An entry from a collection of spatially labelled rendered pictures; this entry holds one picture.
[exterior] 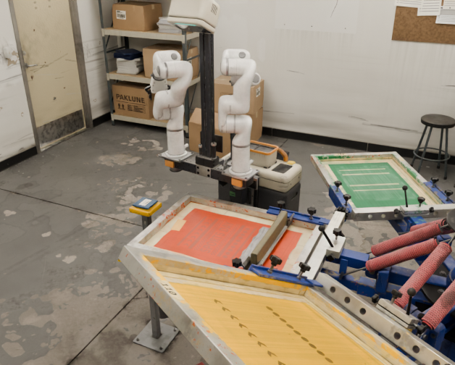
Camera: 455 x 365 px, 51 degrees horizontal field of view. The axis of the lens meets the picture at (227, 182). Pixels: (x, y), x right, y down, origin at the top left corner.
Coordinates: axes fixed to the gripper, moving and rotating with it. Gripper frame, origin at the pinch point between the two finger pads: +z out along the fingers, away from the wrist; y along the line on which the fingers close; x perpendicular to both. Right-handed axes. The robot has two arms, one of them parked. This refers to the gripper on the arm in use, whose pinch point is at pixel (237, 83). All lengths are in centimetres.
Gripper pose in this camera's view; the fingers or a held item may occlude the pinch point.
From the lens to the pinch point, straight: 304.1
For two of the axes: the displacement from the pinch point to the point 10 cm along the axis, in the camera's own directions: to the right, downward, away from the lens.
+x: 0.7, -9.9, -0.7
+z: -3.5, -0.9, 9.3
